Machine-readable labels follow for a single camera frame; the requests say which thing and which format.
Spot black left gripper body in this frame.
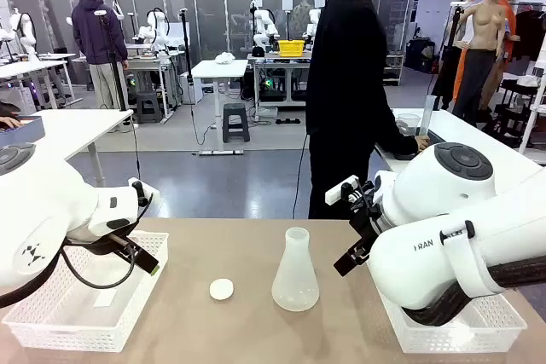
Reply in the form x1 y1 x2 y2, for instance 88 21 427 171
96 227 142 256

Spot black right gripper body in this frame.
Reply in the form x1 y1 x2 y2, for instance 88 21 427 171
348 182 386 251

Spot translucent plastic conical flask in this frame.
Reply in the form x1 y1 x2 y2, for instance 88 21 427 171
271 227 320 313

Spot white round flask cap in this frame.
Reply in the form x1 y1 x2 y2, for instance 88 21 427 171
209 278 235 302

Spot white perforated plastic basket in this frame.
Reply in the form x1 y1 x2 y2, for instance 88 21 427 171
377 286 529 355
2 230 170 353

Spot clear graduated cylinder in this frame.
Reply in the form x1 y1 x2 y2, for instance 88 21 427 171
419 94 436 140

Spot person's right forearm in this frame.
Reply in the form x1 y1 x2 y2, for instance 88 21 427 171
375 123 419 157

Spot large white side table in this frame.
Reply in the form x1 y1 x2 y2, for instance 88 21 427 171
25 108 135 188

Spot person in black sweater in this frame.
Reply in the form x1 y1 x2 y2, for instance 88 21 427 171
305 0 421 220

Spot grey plastic step stool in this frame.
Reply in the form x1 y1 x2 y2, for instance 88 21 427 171
222 102 252 144
135 91 164 124

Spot grey blue box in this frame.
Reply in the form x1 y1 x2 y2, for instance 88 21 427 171
0 115 46 148

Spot shoe rack with shoes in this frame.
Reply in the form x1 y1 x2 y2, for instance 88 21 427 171
382 53 405 86

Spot black luggage bags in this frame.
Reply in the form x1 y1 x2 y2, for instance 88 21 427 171
404 38 437 74

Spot yellow plastic basket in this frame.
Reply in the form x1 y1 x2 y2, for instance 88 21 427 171
277 38 306 57

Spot small white standing desk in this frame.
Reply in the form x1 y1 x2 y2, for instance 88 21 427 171
190 59 249 156

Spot black pole stand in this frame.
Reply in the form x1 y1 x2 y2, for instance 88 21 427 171
178 8 195 105

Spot person in purple hoodie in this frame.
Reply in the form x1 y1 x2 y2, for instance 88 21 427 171
71 0 130 110

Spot beige bare mannequin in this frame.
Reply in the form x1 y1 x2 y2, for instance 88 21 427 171
451 0 511 126

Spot hanging black garment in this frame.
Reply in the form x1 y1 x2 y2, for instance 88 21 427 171
511 9 546 62

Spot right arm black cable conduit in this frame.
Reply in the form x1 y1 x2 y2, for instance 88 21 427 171
400 255 546 327

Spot black tripod camera stand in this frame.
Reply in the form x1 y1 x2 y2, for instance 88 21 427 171
94 9 129 112

